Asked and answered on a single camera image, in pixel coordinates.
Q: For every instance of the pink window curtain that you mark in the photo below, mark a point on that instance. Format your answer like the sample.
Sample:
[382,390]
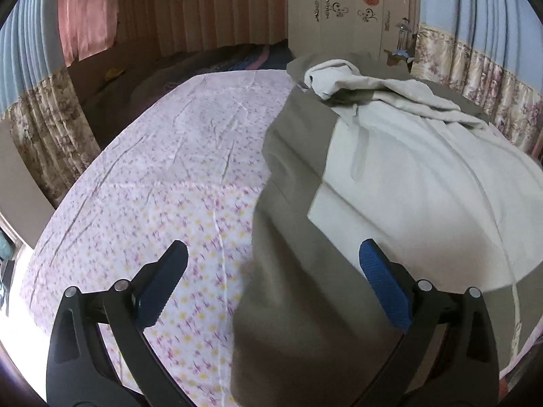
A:
[85,8]

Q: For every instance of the wide blue floral-hem curtain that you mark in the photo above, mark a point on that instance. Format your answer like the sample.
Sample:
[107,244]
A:
[475,63]

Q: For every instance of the small yellow item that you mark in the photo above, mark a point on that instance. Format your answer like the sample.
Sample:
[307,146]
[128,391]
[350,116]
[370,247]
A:
[114,73]

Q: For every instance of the pink floral bed sheet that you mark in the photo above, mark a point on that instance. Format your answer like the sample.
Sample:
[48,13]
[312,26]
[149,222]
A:
[169,157]

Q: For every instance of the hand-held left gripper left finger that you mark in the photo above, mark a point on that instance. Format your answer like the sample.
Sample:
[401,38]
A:
[163,284]

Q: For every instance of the striped bed blanket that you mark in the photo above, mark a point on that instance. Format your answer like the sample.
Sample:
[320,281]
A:
[191,65]

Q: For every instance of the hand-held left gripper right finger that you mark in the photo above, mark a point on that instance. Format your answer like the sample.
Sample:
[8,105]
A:
[384,284]

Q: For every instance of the olive and white jacket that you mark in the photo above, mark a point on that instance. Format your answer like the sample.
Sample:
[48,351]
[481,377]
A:
[297,284]

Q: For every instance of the brown bed headboard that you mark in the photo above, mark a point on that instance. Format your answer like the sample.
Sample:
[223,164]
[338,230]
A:
[93,72]

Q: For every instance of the white wardrobe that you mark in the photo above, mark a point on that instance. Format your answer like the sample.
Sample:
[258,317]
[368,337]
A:
[352,34]

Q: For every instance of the narrow blue floral-hem curtain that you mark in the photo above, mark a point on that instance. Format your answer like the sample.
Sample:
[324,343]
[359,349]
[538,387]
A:
[42,114]

